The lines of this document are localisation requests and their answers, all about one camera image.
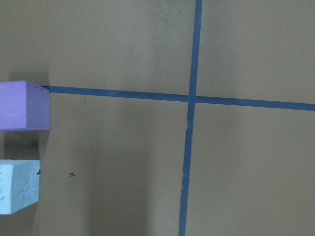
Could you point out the light blue block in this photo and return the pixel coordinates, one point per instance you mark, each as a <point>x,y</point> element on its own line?
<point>19,184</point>

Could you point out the purple block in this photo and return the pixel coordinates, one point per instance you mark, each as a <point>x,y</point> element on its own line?
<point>24,106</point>

